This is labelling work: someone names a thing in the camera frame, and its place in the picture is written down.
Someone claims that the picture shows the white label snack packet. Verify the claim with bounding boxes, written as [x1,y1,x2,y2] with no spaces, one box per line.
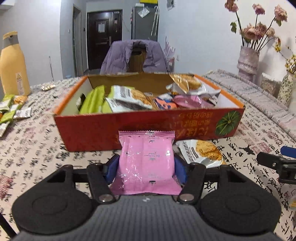
[176,140,225,168]

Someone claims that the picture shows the pink snack packet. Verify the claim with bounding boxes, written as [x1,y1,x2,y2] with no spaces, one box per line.
[173,95,214,109]
[110,131,181,195]

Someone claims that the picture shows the green snack bar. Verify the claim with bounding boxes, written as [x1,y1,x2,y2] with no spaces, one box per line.
[101,85,134,113]
[79,85,105,114]

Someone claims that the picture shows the colourful red snack bag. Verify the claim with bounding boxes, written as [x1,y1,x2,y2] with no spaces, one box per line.
[154,97,178,110]

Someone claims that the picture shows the golden biscuit snack packet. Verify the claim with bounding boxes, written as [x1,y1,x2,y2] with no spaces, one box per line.
[166,74,221,98]

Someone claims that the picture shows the white biscuit snack packet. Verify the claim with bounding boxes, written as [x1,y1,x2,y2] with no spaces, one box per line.
[114,87,157,112]

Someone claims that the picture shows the floral small vase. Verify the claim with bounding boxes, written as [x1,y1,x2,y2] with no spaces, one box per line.
[277,72,295,107]

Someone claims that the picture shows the glass jar of grains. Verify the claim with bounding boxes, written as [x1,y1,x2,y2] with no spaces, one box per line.
[260,73,282,97]

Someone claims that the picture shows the folded quilted blanket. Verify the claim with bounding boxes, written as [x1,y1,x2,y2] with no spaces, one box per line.
[204,69,295,140]

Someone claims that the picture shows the orange cardboard box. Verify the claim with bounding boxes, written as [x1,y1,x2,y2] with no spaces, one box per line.
[54,73,245,152]

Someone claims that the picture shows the yellow flower branches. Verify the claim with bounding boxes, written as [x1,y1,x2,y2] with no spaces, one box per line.
[273,37,295,76]

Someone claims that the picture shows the pink textured vase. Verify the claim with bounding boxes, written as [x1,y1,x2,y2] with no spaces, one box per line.
[237,46,259,82]

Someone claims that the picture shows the small snack by bottle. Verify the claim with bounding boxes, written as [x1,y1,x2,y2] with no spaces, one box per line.
[41,84,56,91]

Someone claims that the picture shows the green white snack pile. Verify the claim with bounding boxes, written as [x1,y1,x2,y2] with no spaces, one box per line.
[1,94,32,137]

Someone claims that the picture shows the dried pink roses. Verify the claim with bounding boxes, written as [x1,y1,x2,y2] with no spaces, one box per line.
[224,1,288,52]

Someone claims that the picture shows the purple jacket on chair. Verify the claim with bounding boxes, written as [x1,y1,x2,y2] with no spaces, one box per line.
[100,40,170,75]

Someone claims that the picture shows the yellow thermos bottle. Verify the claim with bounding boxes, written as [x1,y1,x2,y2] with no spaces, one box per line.
[1,31,31,96]

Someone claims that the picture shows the wooden chair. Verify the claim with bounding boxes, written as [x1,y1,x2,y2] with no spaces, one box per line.
[127,48,147,72]

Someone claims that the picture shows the dark entrance door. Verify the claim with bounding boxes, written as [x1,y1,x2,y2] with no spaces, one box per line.
[87,9,122,70]

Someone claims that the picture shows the grey refrigerator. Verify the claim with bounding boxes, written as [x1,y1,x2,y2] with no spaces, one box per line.
[131,3,160,41]

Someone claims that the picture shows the wall electrical panel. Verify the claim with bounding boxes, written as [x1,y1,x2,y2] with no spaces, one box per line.
[166,0,175,10]

